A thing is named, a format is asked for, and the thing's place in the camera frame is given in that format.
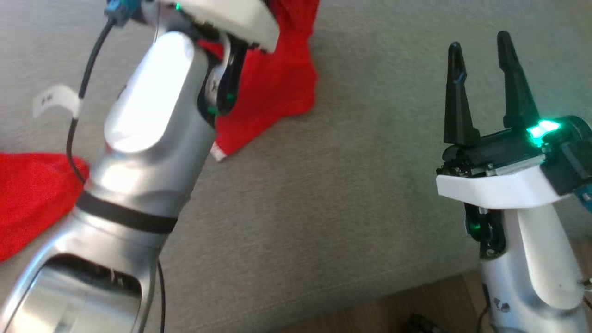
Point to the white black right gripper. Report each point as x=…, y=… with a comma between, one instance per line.
x=499, y=187

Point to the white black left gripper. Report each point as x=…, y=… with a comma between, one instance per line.
x=231, y=18

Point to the plain red garment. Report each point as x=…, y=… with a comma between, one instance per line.
x=277, y=88

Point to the red basketball jersey number 23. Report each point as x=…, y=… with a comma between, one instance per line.
x=32, y=199

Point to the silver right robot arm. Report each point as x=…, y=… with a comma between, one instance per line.
x=536, y=259

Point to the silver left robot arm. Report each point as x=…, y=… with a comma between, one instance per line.
x=143, y=120

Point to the grey sofa seat cushion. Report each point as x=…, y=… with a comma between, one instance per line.
x=333, y=185

